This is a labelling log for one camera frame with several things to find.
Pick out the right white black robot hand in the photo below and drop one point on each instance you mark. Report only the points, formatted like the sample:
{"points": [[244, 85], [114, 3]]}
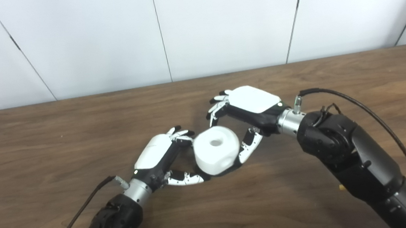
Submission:
{"points": [[252, 99]]}

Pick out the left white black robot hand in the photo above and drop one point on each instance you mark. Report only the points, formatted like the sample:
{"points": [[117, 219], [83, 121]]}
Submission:
{"points": [[154, 151]]}

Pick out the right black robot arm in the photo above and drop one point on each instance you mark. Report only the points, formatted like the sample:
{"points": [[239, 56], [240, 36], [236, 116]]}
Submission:
{"points": [[341, 141]]}

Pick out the round white plastic piece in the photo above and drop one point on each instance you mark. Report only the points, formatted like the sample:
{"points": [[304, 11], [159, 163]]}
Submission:
{"points": [[211, 158]]}

